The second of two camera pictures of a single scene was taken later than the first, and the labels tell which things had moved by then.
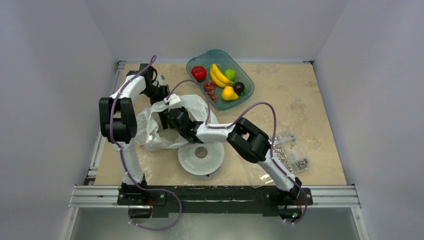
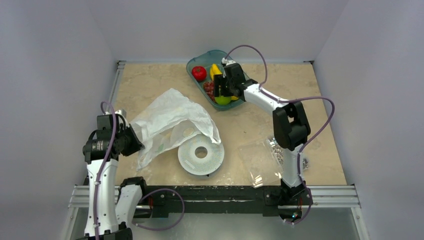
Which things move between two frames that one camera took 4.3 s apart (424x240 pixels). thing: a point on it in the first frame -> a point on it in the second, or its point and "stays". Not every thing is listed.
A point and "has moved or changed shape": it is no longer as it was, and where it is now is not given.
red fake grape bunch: (209, 88) stays
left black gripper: (165, 92) -> (136, 145)
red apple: (199, 72) stays
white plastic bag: (151, 136) has moved or changed shape
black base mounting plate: (247, 200) stays
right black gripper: (168, 120) -> (224, 88)
